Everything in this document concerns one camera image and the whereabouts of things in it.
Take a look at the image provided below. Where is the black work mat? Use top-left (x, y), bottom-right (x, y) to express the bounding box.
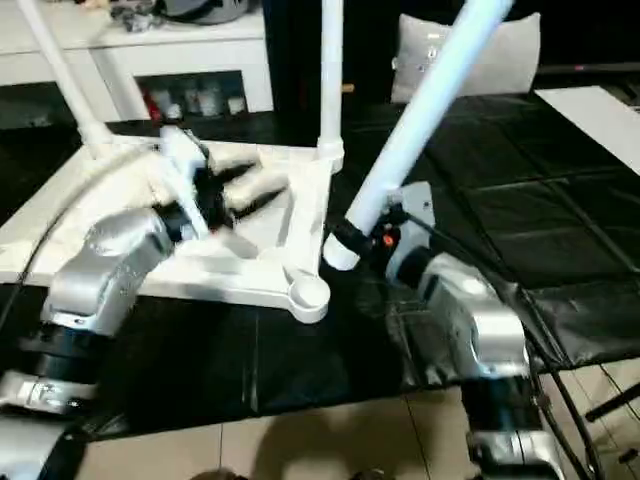
top-left (0, 92), bottom-right (640, 441)

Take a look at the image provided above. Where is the white plastic table leg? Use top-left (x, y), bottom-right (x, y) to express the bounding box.
top-left (17, 0), bottom-right (115, 157)
top-left (315, 0), bottom-right (347, 174)
top-left (322, 0), bottom-right (517, 272)

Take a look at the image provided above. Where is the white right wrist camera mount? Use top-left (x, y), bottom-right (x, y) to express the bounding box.
top-left (388, 180), bottom-right (437, 274)

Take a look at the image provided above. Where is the black furniture with yellow label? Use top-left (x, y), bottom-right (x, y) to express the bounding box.
top-left (262, 0), bottom-right (406, 119)

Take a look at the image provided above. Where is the white plastic table top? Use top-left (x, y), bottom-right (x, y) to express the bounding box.
top-left (0, 137), bottom-right (346, 326)

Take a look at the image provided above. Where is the grey cushion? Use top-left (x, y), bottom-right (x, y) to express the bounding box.
top-left (389, 12), bottom-right (544, 105)

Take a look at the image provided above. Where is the metal chair leg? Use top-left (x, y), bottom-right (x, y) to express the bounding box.
top-left (584, 382), bottom-right (640, 422)

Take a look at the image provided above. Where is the white glass-door cabinet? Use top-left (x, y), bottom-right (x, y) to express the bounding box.
top-left (0, 9), bottom-right (275, 132)

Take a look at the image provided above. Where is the white flat board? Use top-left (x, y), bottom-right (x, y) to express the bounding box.
top-left (533, 84), bottom-right (640, 179)

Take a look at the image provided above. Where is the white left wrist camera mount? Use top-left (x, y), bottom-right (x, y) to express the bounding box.
top-left (158, 126), bottom-right (214, 242)

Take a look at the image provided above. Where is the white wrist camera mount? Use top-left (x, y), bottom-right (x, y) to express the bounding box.
top-left (158, 126), bottom-right (214, 242)
top-left (388, 180), bottom-right (437, 274)

